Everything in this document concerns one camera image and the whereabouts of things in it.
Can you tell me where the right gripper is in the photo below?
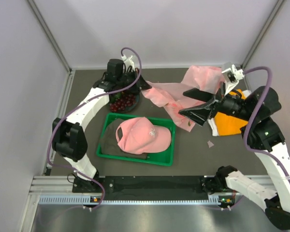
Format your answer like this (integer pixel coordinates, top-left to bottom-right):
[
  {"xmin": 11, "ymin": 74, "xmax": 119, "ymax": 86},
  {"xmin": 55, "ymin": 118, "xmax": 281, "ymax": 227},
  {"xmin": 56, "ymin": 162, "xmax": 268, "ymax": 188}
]
[{"xmin": 177, "ymin": 72, "xmax": 254, "ymax": 125}]

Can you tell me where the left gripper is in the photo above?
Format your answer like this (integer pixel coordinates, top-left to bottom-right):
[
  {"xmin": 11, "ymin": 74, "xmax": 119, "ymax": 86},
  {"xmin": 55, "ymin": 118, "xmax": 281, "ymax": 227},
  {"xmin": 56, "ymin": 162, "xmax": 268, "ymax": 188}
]
[{"xmin": 117, "ymin": 68, "xmax": 152, "ymax": 93}]

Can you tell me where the green avocado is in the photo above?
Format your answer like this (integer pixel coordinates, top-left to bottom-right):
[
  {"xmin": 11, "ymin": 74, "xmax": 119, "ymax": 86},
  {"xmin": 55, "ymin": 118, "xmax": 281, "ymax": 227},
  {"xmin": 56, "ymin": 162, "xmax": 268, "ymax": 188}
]
[{"xmin": 113, "ymin": 93, "xmax": 122, "ymax": 101}]

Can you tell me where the pink plastic bag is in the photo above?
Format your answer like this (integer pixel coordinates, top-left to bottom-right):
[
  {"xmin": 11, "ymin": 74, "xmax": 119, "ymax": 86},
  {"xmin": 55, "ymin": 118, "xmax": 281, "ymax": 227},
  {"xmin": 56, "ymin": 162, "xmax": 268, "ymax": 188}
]
[{"xmin": 142, "ymin": 65, "xmax": 224, "ymax": 132}]

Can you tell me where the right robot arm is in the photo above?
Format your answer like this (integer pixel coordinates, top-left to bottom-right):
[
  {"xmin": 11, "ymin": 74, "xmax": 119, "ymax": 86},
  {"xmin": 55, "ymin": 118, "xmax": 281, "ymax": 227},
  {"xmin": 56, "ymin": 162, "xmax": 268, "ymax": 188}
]
[{"xmin": 179, "ymin": 86, "xmax": 290, "ymax": 230}]

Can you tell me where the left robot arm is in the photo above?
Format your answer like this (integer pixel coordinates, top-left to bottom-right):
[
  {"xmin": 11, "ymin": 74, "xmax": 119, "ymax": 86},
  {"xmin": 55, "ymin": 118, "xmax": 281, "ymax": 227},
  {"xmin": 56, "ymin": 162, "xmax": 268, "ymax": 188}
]
[{"xmin": 51, "ymin": 55, "xmax": 151, "ymax": 192}]

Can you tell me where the white folded cloth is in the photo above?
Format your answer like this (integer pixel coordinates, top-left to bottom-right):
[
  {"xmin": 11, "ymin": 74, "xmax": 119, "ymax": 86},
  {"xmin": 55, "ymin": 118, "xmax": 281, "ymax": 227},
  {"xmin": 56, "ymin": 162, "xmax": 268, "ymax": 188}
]
[{"xmin": 206, "ymin": 89, "xmax": 252, "ymax": 137}]

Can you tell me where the dark fruit plate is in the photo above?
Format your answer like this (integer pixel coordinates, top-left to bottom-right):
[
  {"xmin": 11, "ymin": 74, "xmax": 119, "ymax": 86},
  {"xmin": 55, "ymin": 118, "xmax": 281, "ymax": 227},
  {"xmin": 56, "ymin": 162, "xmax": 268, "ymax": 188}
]
[{"xmin": 108, "ymin": 93, "xmax": 140, "ymax": 114}]

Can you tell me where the orange folded t-shirt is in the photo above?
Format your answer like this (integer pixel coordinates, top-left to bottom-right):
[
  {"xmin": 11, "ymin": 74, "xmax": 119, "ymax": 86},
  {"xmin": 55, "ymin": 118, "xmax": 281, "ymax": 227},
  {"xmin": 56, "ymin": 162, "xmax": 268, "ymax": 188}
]
[{"xmin": 214, "ymin": 88, "xmax": 249, "ymax": 136}]

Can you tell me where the pink baseball cap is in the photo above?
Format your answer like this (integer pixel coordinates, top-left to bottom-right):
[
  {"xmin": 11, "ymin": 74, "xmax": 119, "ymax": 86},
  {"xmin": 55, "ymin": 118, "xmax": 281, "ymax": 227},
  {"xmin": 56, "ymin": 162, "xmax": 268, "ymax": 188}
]
[{"xmin": 115, "ymin": 117, "xmax": 172, "ymax": 155}]

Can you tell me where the green plastic tray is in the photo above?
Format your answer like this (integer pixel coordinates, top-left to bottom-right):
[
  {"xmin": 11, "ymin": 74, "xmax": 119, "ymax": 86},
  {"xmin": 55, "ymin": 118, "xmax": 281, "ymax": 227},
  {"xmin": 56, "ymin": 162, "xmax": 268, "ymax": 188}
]
[{"xmin": 96, "ymin": 113, "xmax": 176, "ymax": 166}]

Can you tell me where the dark olive folded cloth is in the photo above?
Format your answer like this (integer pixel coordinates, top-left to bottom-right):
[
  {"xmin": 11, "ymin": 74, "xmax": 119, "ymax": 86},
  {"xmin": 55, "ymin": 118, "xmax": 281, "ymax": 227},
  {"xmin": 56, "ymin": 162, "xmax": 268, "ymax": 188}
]
[{"xmin": 100, "ymin": 118, "xmax": 147, "ymax": 160}]

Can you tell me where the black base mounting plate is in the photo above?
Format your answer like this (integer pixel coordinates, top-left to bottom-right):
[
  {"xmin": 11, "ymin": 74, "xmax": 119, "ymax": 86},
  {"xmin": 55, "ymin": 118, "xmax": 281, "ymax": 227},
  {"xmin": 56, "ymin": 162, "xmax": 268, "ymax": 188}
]
[{"xmin": 72, "ymin": 175, "xmax": 223, "ymax": 194}]

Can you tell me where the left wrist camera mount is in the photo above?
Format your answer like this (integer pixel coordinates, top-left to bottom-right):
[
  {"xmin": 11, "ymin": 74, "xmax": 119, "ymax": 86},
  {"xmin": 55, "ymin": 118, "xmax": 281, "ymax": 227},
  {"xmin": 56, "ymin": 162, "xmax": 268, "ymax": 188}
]
[{"xmin": 121, "ymin": 55, "xmax": 136, "ymax": 72}]

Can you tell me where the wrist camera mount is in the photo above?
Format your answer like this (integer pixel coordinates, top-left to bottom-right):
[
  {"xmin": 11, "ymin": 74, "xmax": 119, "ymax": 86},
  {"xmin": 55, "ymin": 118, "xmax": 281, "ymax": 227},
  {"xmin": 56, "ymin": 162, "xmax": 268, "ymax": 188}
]
[
  {"xmin": 221, "ymin": 62, "xmax": 245, "ymax": 95},
  {"xmin": 121, "ymin": 55, "xmax": 136, "ymax": 72}
]

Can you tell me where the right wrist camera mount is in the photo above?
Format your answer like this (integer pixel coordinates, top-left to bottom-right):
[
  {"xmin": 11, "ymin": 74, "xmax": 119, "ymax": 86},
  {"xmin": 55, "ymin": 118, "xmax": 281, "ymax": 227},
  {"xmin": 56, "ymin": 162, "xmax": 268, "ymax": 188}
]
[{"xmin": 221, "ymin": 62, "xmax": 245, "ymax": 95}]

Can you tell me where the grey slotted cable duct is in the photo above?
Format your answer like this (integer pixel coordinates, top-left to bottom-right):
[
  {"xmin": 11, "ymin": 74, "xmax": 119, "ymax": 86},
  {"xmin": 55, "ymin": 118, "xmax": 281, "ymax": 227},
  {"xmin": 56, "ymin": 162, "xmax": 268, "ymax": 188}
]
[{"xmin": 39, "ymin": 195, "xmax": 234, "ymax": 206}]

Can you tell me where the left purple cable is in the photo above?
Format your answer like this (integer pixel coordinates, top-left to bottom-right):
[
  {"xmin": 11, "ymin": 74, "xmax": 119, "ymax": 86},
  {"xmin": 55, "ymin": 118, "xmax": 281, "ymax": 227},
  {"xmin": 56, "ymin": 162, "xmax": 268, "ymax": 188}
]
[{"xmin": 46, "ymin": 47, "xmax": 143, "ymax": 211}]

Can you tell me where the aluminium frame rail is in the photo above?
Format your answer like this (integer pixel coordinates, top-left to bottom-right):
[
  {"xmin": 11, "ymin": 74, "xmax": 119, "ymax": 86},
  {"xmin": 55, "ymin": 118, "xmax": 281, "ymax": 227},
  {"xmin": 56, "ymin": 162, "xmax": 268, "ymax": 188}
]
[{"xmin": 29, "ymin": 175, "xmax": 274, "ymax": 194}]

